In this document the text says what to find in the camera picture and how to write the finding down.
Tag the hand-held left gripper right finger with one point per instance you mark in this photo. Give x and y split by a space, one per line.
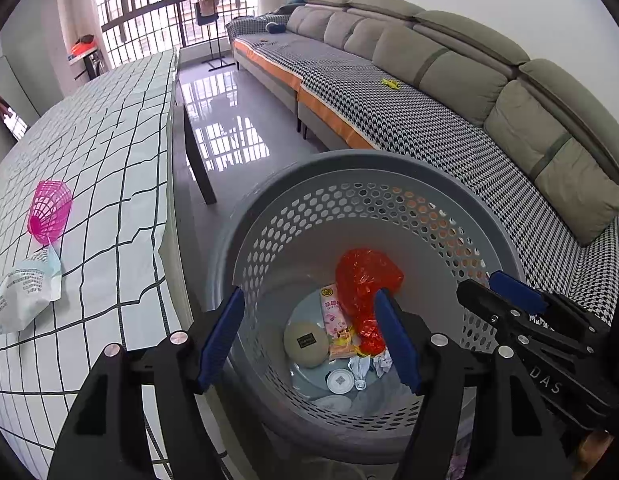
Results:
397 340

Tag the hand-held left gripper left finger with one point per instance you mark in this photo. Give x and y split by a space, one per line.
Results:
219 340

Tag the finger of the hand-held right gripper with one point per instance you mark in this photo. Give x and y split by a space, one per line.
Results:
514 289
484 302

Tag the white paper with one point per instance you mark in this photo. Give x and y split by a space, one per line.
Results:
383 361

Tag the pink snack packet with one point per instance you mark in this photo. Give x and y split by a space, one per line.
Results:
334 320

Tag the red plastic bag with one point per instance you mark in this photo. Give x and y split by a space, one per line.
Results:
359 280

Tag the grey perforated basket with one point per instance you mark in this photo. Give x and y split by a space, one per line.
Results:
289 180

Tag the crumpled clear wrapper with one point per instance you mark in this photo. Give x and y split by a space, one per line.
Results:
359 370

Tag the white round lid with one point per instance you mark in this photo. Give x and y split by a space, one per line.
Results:
339 380

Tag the beige round container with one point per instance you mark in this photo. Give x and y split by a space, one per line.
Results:
304 345

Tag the dark table leg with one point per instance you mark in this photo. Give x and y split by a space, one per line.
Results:
199 170

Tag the white and blue packet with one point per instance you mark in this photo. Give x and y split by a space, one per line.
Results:
24 290

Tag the pink plastic mesh basket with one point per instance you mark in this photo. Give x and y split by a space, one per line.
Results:
49 210

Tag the grey sofa with patterned cover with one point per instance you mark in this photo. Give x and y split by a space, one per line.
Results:
364 110

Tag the table with checked cloth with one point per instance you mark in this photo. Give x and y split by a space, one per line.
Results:
114 135

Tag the small yellow item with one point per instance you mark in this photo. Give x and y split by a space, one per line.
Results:
391 83

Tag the dark blue cloth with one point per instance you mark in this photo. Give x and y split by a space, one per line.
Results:
276 27

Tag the red basin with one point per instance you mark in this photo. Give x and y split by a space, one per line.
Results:
83 46

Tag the clothes stand with garment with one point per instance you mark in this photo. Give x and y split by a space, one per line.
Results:
208 7

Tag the black window grille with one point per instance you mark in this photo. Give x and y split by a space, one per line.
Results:
154 10

